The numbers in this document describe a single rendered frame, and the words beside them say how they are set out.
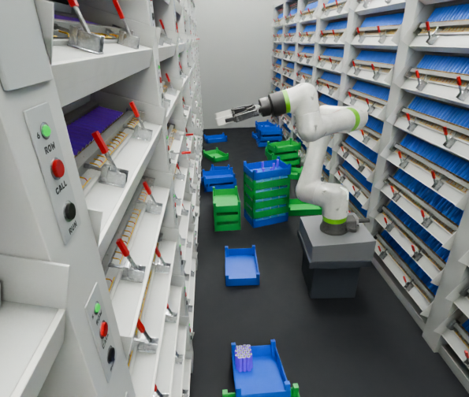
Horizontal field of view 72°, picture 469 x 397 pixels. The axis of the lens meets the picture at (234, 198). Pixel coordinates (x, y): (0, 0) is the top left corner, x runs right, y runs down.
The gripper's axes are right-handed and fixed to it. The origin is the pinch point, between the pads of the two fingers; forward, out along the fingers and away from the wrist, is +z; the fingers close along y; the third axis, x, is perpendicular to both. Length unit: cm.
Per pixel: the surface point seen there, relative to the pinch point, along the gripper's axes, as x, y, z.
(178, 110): 2.1, 30.3, 20.1
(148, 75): 24.7, -39.7, 15.4
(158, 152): 3.6, -39.7, 19.9
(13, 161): 25, -110, 14
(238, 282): -98, 13, 14
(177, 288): -47, -41, 30
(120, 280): -6, -84, 25
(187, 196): -44, 30, 30
